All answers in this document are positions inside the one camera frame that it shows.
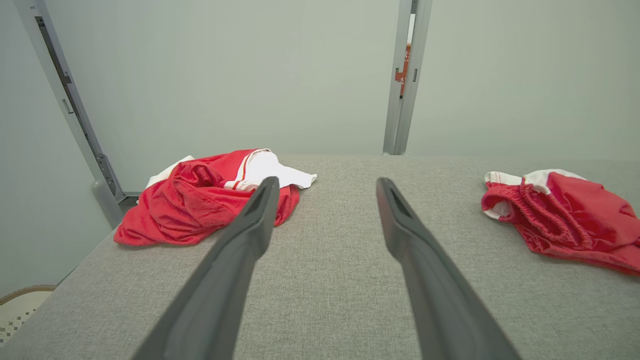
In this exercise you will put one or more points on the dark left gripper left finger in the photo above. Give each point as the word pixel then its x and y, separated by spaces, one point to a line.
pixel 225 280

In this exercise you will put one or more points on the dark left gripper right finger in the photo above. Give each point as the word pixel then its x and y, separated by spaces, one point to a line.
pixel 430 290

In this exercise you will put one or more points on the red jersey white sleeves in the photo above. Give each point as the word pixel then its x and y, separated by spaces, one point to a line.
pixel 185 210

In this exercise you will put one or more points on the red shorts white trim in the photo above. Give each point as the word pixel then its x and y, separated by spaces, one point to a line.
pixel 575 220

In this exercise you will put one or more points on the red sign white marks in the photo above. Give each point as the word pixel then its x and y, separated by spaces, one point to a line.
pixel 401 75

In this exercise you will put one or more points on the grey double partition post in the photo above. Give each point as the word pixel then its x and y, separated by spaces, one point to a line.
pixel 420 75

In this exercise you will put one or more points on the grey partition post dark slot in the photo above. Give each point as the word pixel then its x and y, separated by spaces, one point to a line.
pixel 75 115

